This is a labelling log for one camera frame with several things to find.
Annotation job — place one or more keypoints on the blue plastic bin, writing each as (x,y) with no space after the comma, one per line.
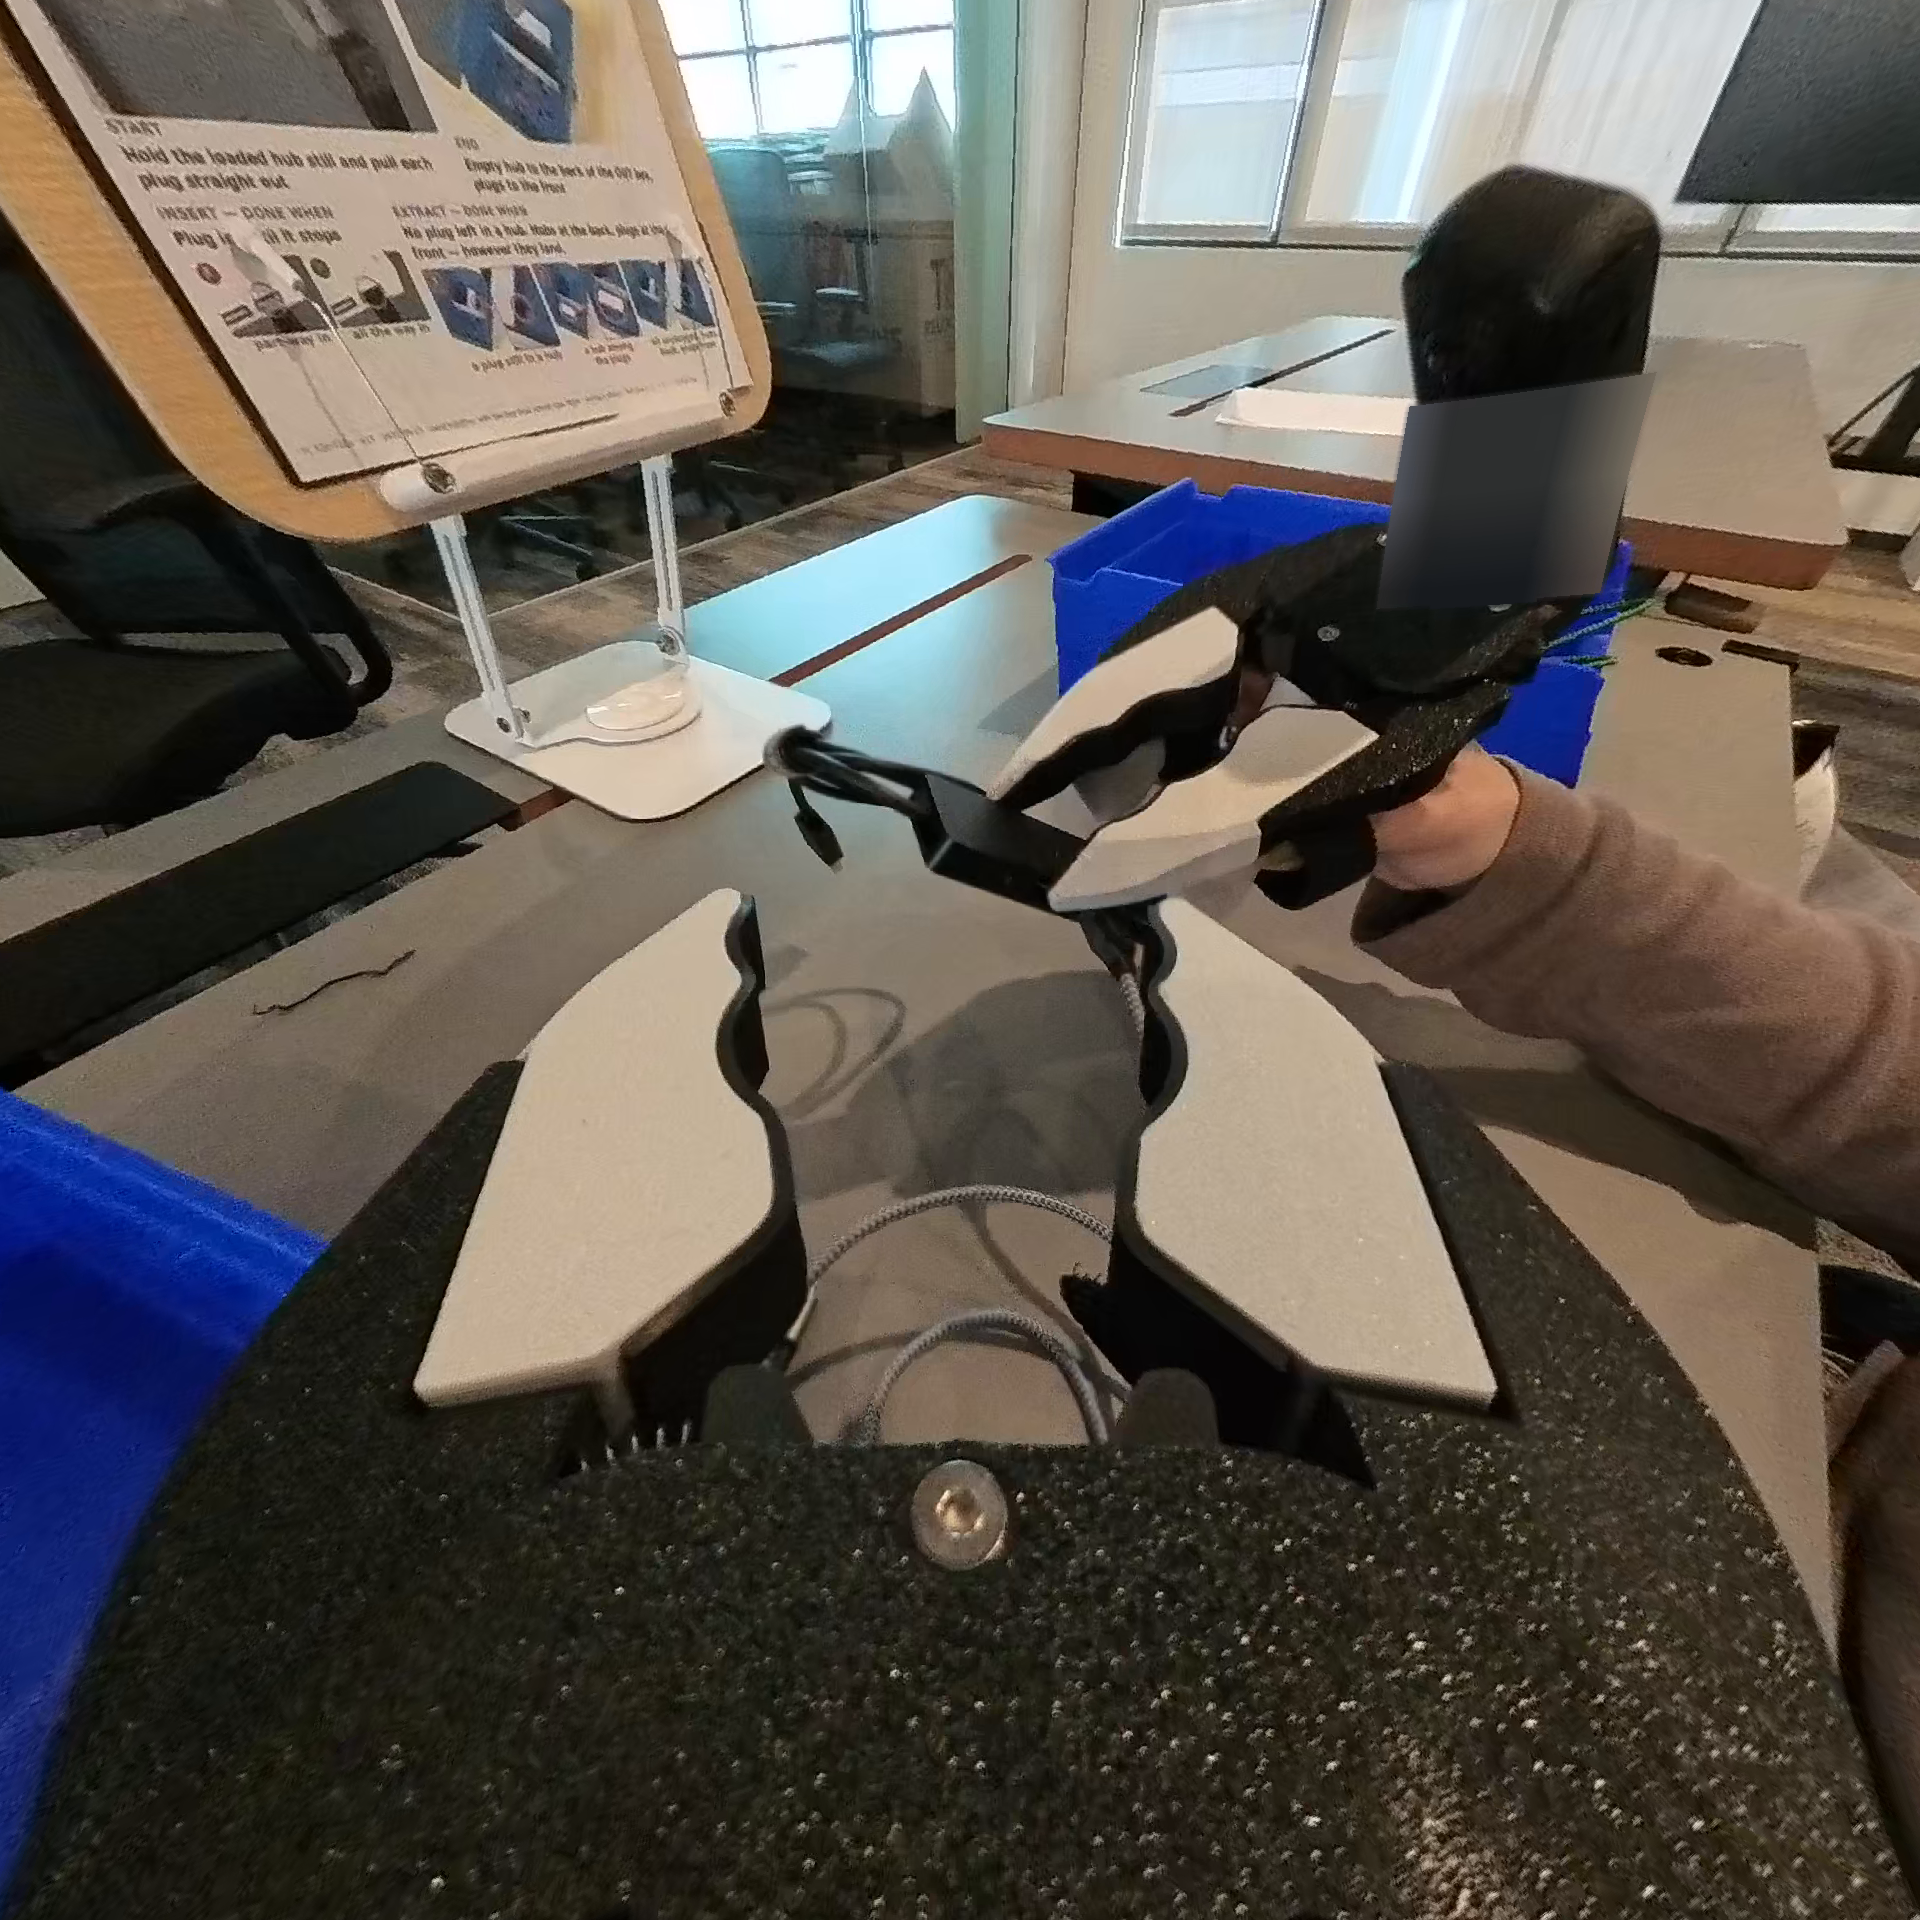
(105,1350)
(1126,599)

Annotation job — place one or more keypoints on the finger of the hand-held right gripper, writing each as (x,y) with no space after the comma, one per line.
(1200,827)
(1108,698)

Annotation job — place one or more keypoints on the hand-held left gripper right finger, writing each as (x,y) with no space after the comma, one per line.
(1305,1202)

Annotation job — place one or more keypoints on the person's right forearm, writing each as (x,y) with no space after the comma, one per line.
(1681,975)

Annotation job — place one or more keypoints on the black monitor screen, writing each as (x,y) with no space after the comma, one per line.
(1816,91)

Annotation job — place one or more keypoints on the black office chair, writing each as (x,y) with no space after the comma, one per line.
(150,722)

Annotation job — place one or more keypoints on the white square stand base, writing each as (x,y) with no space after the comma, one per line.
(704,750)

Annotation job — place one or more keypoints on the black usb hub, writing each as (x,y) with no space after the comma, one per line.
(991,833)

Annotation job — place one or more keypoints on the teal office chair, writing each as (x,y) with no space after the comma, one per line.
(779,226)

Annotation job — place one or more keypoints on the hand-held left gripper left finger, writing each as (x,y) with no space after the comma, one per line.
(599,1202)

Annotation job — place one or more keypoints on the instruction sheet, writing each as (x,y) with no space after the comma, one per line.
(376,196)

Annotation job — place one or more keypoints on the grey office desk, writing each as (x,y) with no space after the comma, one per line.
(1723,452)

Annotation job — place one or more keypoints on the person's right hand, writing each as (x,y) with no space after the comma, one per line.
(1441,841)

